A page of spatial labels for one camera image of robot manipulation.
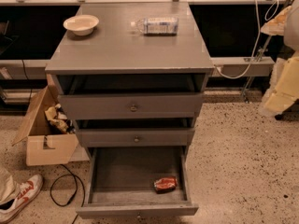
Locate metal support pole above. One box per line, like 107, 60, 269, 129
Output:
241, 0, 292, 104

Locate open cardboard box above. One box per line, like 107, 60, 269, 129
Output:
12, 75, 78, 166

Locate white red sneaker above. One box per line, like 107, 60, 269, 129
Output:
0, 175, 43, 224

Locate clear plastic water bottle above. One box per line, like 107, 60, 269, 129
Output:
131, 17, 178, 35

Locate grey open bottom drawer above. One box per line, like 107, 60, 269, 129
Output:
77, 147, 198, 218

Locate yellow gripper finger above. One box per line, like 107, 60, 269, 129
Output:
261, 6, 292, 36
259, 57, 299, 117

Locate white ceramic bowl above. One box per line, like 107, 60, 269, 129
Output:
64, 15, 99, 36

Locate white hanging cable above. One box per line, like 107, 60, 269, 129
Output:
214, 0, 280, 80

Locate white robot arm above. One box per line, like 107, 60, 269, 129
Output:
259, 0, 299, 117

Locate beige trouser leg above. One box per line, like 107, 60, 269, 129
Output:
0, 166, 20, 205

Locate grey top drawer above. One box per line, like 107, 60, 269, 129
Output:
59, 74, 203, 119

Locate grey drawer cabinet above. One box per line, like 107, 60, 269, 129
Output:
45, 1, 215, 156

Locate crumpled wrappers in box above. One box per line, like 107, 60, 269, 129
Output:
45, 104, 75, 134

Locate grey middle drawer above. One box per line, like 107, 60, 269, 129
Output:
76, 118, 194, 147

